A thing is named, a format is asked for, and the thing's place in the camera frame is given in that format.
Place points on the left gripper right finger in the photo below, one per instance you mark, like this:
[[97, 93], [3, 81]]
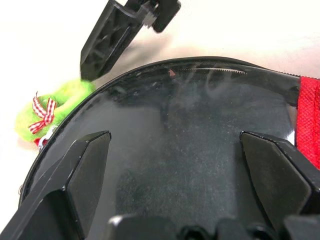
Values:
[[280, 175]]

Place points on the black table tennis paddle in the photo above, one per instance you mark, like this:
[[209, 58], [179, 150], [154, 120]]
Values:
[[175, 150]]

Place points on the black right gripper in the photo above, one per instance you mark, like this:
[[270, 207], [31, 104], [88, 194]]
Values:
[[162, 12]]

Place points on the green fluffy zipper charm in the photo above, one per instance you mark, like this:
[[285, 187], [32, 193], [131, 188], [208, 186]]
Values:
[[70, 92]]

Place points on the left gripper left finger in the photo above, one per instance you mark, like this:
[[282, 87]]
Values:
[[62, 190]]

